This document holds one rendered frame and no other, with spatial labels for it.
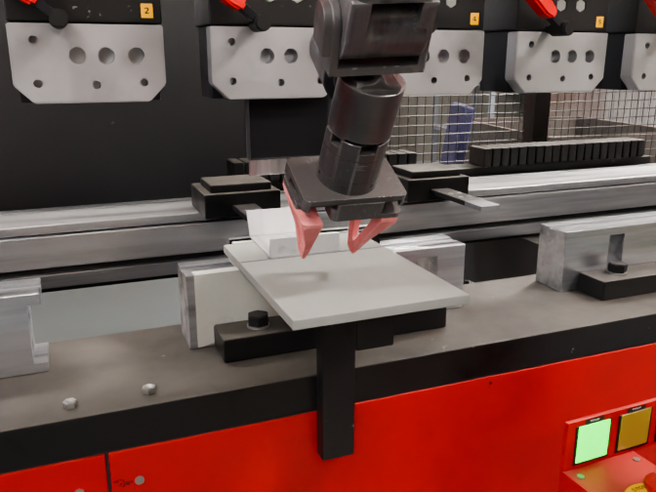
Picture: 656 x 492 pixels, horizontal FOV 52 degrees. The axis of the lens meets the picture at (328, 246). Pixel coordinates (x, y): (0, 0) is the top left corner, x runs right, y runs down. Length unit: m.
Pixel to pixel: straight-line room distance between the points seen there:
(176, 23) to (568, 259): 0.80
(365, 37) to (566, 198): 0.94
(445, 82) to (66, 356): 0.57
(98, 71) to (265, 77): 0.18
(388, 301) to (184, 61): 0.80
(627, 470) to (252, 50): 0.62
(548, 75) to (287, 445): 0.59
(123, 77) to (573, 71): 0.59
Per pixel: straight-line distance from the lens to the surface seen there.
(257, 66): 0.78
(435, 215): 1.23
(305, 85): 0.80
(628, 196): 1.51
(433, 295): 0.65
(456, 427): 0.90
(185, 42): 1.31
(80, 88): 0.75
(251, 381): 0.76
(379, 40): 0.52
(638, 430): 0.87
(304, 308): 0.61
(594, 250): 1.10
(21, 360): 0.83
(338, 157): 0.58
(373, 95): 0.55
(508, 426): 0.95
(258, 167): 0.83
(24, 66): 0.75
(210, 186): 1.03
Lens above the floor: 1.22
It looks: 16 degrees down
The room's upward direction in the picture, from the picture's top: straight up
